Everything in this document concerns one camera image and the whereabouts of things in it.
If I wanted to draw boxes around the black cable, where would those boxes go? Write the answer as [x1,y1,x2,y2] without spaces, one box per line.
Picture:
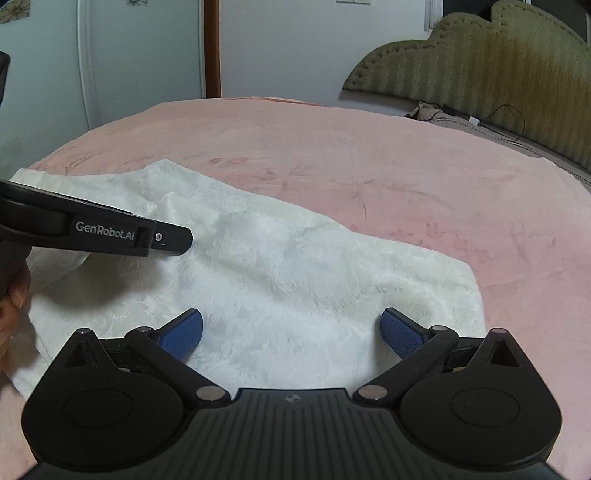
[480,104,528,139]

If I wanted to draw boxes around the frosted glass wardrobe door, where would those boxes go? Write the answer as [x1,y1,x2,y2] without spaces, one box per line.
[0,0,91,185]
[76,0,207,131]

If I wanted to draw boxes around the white pants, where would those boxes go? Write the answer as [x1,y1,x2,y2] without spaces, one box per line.
[9,159,486,398]

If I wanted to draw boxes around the olive upholstered headboard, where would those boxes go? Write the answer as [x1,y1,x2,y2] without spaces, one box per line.
[341,0,591,166]

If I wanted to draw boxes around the brown wooden door frame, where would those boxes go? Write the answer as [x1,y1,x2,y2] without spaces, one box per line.
[203,0,222,99]

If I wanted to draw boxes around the person's left hand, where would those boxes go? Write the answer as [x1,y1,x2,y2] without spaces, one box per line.
[0,265,32,371]

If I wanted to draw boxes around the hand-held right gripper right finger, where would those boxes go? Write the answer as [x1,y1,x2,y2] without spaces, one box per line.
[353,307,530,407]

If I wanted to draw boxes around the pink floral blanket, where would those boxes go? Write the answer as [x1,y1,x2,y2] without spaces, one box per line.
[0,96,591,480]

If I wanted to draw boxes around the dark window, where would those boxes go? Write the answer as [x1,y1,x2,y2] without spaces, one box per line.
[441,0,591,29]

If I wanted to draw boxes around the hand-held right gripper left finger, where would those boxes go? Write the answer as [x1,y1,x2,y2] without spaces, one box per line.
[59,308,230,407]

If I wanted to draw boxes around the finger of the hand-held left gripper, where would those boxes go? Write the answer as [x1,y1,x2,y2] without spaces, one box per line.
[150,220,194,255]

